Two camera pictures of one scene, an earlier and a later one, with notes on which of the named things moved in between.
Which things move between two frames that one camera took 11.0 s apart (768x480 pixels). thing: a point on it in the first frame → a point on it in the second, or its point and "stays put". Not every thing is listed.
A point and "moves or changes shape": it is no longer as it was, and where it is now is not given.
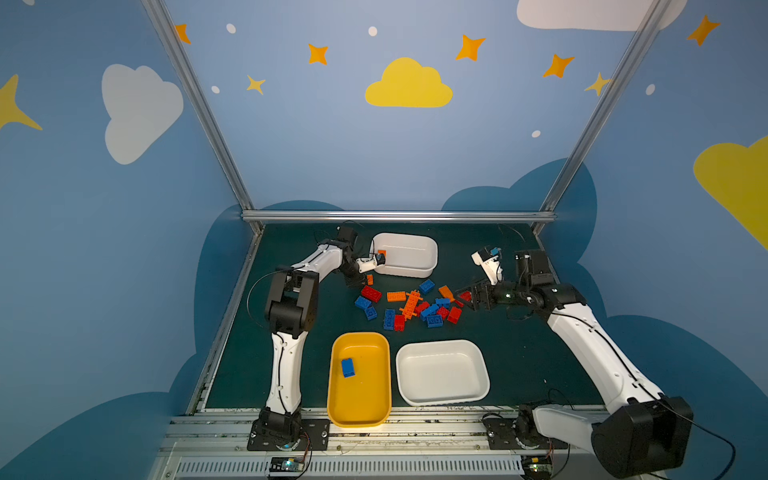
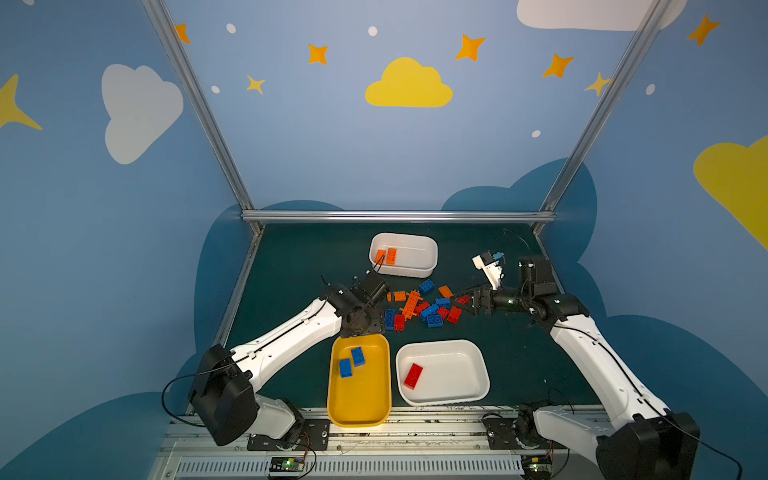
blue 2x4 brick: x=389 y=319 stays put
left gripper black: x=374 y=259 → x=372 y=288
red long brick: x=422 y=307 stays put
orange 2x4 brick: x=396 y=296 stays put
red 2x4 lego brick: x=371 y=294 moves or changes shape
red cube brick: x=399 y=323 stays put
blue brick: x=348 y=368 stays put
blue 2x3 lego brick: x=362 y=302 moves or changes shape
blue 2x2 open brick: x=434 y=321 stays put
